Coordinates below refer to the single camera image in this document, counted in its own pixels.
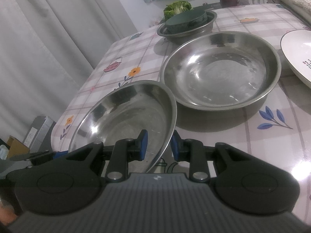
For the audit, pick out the grey curtain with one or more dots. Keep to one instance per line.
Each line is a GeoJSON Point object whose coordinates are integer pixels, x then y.
{"type": "Point", "coordinates": [48, 50]}

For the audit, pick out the green ceramic bowl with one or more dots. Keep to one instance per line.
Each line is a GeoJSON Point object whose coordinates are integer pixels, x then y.
{"type": "Point", "coordinates": [186, 21]}

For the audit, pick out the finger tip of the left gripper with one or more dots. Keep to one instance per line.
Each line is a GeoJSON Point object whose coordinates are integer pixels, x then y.
{"type": "Point", "coordinates": [58, 154]}

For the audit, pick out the grey cardboard box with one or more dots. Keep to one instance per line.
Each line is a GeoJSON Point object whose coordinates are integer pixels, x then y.
{"type": "Point", "coordinates": [38, 137]}

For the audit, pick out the shallow steel plate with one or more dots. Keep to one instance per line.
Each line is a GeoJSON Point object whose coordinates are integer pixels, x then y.
{"type": "Point", "coordinates": [124, 113]}

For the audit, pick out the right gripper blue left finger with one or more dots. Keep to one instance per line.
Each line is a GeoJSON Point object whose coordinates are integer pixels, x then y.
{"type": "Point", "coordinates": [142, 143]}

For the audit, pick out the large steel basin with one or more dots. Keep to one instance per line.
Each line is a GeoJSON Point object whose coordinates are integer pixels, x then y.
{"type": "Point", "coordinates": [221, 71]}

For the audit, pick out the green lettuce head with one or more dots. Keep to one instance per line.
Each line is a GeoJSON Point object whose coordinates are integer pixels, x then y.
{"type": "Point", "coordinates": [176, 8]}

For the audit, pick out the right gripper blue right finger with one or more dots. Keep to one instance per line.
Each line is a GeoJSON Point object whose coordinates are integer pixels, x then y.
{"type": "Point", "coordinates": [177, 147]}

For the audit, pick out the white ceramic plate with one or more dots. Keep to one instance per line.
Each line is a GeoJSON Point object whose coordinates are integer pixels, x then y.
{"type": "Point", "coordinates": [295, 46]}

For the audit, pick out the left hand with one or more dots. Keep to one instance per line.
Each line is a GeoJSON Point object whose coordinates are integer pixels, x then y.
{"type": "Point", "coordinates": [7, 213]}

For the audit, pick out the brown cardboard box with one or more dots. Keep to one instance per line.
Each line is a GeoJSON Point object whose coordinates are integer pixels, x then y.
{"type": "Point", "coordinates": [16, 147]}

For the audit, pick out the deep steel bowl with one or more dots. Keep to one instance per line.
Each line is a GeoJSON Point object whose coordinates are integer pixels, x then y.
{"type": "Point", "coordinates": [186, 34]}

